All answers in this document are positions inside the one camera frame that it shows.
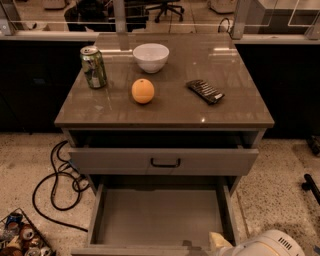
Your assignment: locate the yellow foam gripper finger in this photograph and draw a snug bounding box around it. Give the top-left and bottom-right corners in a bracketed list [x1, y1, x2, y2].
[209, 232, 232, 252]

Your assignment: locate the grey drawer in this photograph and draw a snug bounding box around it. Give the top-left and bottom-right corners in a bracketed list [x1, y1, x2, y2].
[70, 131, 258, 176]
[71, 176, 241, 256]

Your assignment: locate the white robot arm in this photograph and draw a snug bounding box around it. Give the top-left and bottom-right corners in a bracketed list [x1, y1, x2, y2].
[209, 230, 305, 256]

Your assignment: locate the grey drawer cabinet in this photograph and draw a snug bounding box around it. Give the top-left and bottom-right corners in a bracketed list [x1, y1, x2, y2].
[55, 33, 274, 189]

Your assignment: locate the grey top drawer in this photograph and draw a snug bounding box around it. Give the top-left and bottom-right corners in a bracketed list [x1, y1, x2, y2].
[70, 131, 258, 176]

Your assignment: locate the dark chocolate bar wrapper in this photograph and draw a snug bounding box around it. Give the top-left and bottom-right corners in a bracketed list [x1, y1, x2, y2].
[186, 79, 224, 105]

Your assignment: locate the orange fruit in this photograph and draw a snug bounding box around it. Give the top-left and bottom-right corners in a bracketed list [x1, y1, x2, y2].
[131, 79, 155, 104]

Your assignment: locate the white ceramic bowl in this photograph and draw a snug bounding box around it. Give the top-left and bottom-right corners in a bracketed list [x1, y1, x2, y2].
[133, 43, 170, 73]

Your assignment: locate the green soda can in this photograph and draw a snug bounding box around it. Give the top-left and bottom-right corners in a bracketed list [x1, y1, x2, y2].
[80, 45, 107, 89]

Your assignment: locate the black office chair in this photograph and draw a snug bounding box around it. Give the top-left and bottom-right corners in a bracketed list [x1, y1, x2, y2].
[146, 0, 185, 23]

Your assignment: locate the black floor cable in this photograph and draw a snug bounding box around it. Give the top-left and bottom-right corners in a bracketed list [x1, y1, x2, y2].
[31, 140, 91, 233]

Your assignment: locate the wire basket of cans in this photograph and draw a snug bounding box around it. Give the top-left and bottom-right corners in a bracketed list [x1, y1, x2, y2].
[0, 208, 56, 256]

